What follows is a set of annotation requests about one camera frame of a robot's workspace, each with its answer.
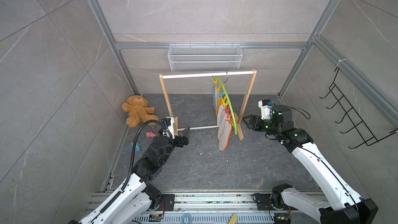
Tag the wooden clothes rack frame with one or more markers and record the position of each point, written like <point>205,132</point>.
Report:
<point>200,108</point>

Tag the yellow fuzzy insole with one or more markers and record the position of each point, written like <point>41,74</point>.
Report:
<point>220,103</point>

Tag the teal robot toy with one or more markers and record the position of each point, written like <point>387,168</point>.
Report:
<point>137,147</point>

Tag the black wall hook rack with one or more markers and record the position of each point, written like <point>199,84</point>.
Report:
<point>352,116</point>

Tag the white foam insole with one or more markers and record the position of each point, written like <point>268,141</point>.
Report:
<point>220,115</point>

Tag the grey striped insole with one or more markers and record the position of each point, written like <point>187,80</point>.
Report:
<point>221,128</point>

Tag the green round clip hanger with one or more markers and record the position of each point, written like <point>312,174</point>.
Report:
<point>226,100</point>

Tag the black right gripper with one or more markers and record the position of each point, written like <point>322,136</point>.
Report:
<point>254,119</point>

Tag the white wire mesh basket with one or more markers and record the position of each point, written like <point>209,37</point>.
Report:
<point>188,58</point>

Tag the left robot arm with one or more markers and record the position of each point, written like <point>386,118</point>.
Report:
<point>136,194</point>

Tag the brown teddy bear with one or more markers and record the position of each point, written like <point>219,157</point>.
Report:
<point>137,108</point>

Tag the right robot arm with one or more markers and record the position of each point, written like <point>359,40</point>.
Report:
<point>343,205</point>

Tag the blue-grey foam insole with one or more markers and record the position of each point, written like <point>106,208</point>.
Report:
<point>214,96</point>

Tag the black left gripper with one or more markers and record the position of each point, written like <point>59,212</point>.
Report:
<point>179,143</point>

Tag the pink pig toy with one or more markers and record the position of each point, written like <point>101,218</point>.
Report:
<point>151,135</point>

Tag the red orange-edged insole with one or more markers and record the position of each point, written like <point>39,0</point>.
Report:
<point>225,136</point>

